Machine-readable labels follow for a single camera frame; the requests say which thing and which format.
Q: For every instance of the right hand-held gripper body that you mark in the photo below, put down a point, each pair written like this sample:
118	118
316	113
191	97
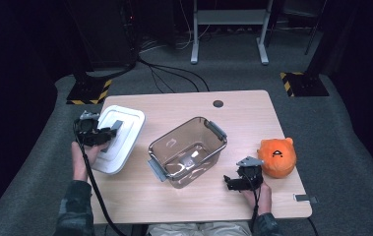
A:
251	175

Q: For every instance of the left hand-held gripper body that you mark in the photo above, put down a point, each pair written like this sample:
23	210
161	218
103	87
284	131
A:
90	132

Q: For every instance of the white plastic container lid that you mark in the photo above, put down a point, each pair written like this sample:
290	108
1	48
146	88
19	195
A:
125	137

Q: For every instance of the orange plush toy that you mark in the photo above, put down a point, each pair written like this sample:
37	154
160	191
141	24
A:
277	160

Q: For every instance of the clear brown plastic container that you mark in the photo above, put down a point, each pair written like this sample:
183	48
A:
187	154

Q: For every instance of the person's right hand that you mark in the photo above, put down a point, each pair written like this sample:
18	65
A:
263	201

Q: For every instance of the person's left hand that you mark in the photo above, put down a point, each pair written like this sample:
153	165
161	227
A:
79	162

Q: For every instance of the black striped stand base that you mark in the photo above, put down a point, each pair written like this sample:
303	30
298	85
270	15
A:
305	84
87	93

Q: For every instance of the person's legs in beige trousers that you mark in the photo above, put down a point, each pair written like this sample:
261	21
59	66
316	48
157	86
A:
200	229

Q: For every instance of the dark cabinet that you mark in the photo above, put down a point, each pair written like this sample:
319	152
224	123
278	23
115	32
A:
111	32

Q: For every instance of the white metal desk frame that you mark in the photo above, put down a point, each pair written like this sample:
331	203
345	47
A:
230	16

